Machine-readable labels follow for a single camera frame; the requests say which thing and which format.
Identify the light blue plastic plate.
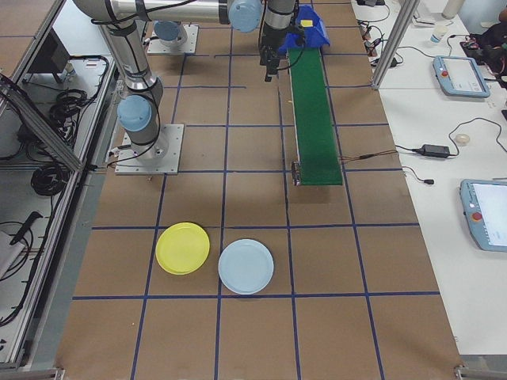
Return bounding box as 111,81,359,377
217,238,275,296

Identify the yellow plastic plate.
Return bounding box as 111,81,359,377
154,222,212,276

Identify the blue plastic storage bin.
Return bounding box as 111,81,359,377
276,4,332,55

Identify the green conveyor belt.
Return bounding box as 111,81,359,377
287,46,344,188

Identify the white paper cup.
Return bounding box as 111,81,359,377
430,22,451,44

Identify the black power adapter brick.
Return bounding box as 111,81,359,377
419,143,452,158

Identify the white cylinder container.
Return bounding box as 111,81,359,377
441,0,464,19

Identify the light blue teach pendant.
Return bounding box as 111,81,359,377
459,178,507,253
432,55,491,98

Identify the dark grey control box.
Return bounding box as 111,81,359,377
27,29,71,84

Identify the person in dark clothing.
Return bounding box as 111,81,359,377
475,7,507,78

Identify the aluminium table edge profile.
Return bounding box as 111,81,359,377
453,363,507,380
0,366,67,380

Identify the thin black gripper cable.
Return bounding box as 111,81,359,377
275,21,308,72

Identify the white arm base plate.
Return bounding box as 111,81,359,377
114,123,185,175
147,24,199,55

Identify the aluminium profile post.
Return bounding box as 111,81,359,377
371,0,421,91

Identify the red black conveyor wire pair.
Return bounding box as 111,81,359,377
339,151,398,162

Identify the black cable with plug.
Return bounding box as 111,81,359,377
402,165,435,186

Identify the black adapter cable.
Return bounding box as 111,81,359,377
448,116,507,154

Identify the black coiled cable bundle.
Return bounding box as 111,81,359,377
30,165,64,196
49,89,98,130

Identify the metal bar V-shaped frame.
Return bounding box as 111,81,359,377
0,0,120,371

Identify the black handle tool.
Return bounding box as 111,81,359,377
10,211,44,245

